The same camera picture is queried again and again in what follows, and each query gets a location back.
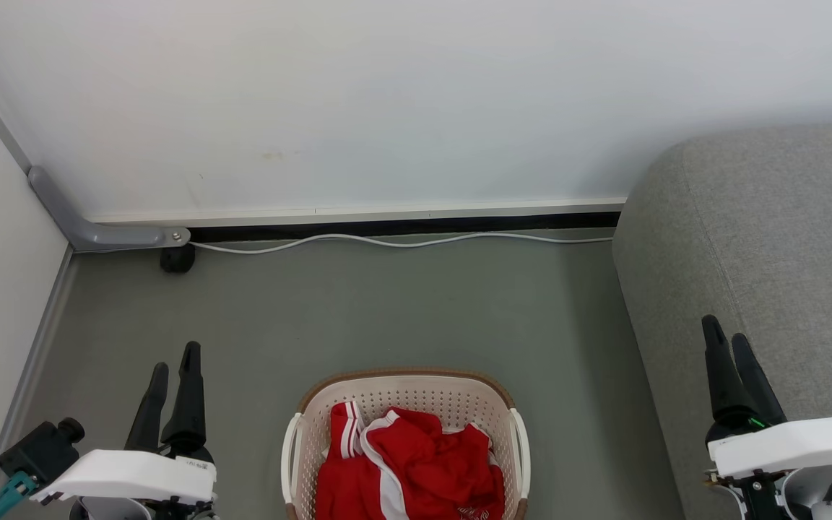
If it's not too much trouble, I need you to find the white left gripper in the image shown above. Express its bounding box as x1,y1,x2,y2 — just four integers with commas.
30,342,219,520

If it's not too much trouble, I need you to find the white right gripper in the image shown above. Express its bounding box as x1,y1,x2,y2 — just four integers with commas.
701,315,832,520

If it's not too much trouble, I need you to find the red garment with white stripes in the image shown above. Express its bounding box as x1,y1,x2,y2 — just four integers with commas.
315,401,411,520

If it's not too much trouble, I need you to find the plain red garment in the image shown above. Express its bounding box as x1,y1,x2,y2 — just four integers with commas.
362,407,507,520

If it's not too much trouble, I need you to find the grey fabric sofa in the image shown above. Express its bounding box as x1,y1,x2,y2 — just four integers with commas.
612,121,832,520

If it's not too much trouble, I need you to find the black caster wheel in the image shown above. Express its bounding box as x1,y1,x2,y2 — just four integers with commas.
160,245,196,274

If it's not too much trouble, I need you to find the cream perforated laundry basket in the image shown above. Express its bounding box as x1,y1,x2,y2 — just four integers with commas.
281,368,532,520

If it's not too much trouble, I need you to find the grey metal frame foot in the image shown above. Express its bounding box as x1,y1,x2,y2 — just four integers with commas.
0,49,191,254

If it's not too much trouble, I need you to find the white partition bottom rail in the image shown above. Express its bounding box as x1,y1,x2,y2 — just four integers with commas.
87,196,628,227

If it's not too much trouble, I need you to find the white cable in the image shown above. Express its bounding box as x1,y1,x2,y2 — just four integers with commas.
189,232,615,255

